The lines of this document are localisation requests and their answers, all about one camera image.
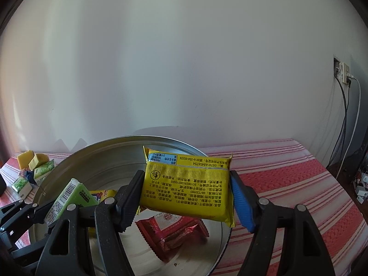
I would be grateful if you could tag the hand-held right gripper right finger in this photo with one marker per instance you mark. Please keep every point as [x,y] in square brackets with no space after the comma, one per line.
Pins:
[243,204]

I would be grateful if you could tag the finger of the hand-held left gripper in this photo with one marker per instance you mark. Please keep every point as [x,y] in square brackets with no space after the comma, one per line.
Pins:
[26,251]
[20,214]

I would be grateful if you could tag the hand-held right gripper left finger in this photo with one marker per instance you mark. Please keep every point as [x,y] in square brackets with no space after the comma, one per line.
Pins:
[129,204]

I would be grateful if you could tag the green tissue pack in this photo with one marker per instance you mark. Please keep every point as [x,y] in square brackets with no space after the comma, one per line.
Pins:
[69,198]
[21,187]
[44,171]

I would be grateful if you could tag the blue cloth bundle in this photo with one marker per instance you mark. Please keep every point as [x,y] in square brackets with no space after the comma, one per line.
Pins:
[28,174]

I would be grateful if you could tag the round metal cookie tin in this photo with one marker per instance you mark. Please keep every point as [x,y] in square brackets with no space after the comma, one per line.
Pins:
[115,161]

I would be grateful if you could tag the yellow sponge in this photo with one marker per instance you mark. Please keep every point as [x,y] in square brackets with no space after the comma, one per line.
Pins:
[24,158]
[40,159]

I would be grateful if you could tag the yellow snack packet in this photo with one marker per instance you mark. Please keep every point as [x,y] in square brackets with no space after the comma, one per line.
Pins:
[105,194]
[187,189]

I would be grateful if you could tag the black object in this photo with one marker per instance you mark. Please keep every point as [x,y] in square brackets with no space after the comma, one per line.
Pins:
[2,185]

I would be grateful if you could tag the red snack packet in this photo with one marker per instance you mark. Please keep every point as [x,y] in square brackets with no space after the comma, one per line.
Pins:
[172,230]

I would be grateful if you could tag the red white striped tablecloth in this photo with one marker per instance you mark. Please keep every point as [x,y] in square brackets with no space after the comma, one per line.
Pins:
[287,178]

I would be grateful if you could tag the white plastic clutter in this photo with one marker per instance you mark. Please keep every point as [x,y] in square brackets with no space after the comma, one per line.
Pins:
[360,187]

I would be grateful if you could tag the white wall socket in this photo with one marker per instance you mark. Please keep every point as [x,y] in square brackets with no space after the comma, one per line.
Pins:
[343,70]

